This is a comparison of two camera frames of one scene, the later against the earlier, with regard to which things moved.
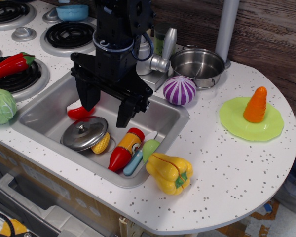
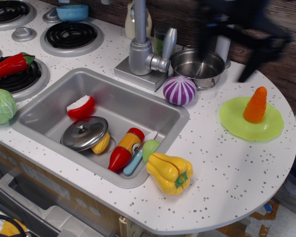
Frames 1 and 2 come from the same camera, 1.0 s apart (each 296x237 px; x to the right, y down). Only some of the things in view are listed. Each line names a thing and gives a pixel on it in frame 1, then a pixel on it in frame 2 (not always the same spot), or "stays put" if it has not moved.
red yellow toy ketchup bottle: [129, 144] stays put
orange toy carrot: [255, 109] stays put
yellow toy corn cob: [101, 145] stays put
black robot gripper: [132, 87] to [268, 44]
